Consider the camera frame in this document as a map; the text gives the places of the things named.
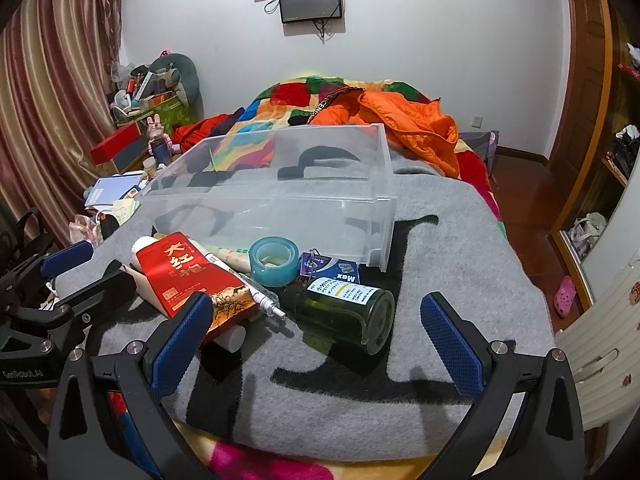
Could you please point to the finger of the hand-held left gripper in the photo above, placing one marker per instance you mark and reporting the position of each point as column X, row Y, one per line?
column 65, row 259
column 107, row 285

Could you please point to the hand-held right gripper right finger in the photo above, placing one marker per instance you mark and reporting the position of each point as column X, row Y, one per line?
column 450, row 345

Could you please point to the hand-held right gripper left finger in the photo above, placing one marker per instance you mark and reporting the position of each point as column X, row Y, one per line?
column 182, row 345

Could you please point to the beige cream tube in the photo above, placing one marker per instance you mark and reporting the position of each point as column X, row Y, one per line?
column 145, row 287

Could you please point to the red printed carton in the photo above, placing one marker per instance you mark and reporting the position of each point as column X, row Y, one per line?
column 170, row 270

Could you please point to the white marker pen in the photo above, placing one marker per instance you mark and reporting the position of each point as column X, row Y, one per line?
column 260, row 300

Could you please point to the light green tube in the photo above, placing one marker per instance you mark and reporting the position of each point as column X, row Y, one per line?
column 230, row 257

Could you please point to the green glass bottle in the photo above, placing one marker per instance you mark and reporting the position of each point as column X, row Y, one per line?
column 350, row 320

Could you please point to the blue tape roll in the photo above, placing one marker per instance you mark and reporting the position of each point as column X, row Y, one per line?
column 257, row 265

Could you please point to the blue staple box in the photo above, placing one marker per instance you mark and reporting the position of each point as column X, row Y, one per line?
column 345, row 272

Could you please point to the clear plastic storage bin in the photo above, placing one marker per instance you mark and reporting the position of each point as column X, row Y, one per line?
column 300, row 210

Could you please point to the pink cloth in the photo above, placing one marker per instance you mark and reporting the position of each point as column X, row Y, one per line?
column 82, row 230

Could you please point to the black chair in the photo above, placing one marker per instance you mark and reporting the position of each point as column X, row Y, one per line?
column 30, row 225

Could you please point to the pale yellow paper bag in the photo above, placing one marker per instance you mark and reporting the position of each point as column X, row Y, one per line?
column 125, row 210

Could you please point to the blue white notebook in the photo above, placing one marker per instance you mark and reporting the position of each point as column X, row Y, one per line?
column 112, row 187

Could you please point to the pink clog shoe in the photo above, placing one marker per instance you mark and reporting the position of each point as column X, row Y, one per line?
column 564, row 297

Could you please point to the red long box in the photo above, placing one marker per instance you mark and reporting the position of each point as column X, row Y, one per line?
column 115, row 145

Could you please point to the small white jar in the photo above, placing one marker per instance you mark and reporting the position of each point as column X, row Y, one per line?
column 149, row 163

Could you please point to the white slatted furniture panel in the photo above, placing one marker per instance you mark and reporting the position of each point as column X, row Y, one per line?
column 600, row 325

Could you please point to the pink bunny figure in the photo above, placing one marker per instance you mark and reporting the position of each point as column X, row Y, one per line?
column 157, row 130

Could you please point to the striped pink gold curtain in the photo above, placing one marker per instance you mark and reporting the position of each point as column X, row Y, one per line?
column 50, row 85

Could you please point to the white bag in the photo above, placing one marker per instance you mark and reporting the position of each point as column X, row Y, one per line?
column 587, row 235

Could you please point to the green patterned box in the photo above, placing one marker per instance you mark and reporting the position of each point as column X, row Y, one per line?
column 170, row 115

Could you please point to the red jacket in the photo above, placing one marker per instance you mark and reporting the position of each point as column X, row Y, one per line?
column 200, row 132

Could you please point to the grey purple backpack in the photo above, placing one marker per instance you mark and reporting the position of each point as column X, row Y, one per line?
column 480, row 145

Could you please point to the wooden cabinet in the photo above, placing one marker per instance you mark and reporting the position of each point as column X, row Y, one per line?
column 600, row 185

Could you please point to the orange puffer jacket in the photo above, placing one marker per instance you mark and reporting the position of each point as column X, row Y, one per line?
column 400, row 120

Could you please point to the colourful patchwork quilt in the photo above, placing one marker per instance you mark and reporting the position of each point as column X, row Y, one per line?
column 295, row 92

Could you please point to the wooden door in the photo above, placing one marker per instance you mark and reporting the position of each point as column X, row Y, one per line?
column 580, row 85

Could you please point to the white wall socket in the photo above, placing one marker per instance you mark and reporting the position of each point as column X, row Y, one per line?
column 478, row 121

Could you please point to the small black wall monitor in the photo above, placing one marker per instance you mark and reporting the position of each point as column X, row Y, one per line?
column 310, row 2

